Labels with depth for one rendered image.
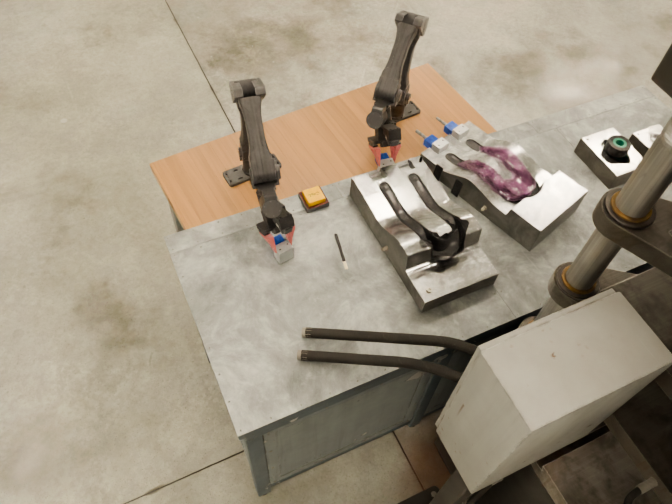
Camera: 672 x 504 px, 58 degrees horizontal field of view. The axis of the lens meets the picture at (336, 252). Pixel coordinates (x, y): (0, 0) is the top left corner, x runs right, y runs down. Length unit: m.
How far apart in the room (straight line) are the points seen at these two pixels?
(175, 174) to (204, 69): 1.76
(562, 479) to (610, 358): 0.70
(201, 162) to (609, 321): 1.49
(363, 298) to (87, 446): 1.30
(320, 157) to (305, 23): 2.11
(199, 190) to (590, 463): 1.44
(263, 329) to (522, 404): 0.94
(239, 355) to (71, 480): 1.06
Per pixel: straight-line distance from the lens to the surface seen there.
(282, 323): 1.78
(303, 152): 2.19
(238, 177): 2.10
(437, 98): 2.47
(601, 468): 1.82
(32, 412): 2.73
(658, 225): 1.23
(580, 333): 1.11
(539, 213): 2.01
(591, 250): 1.29
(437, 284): 1.82
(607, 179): 2.33
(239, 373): 1.72
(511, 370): 1.04
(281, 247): 1.85
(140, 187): 3.23
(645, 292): 1.46
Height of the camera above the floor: 2.37
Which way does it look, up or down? 55 degrees down
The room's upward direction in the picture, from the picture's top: 5 degrees clockwise
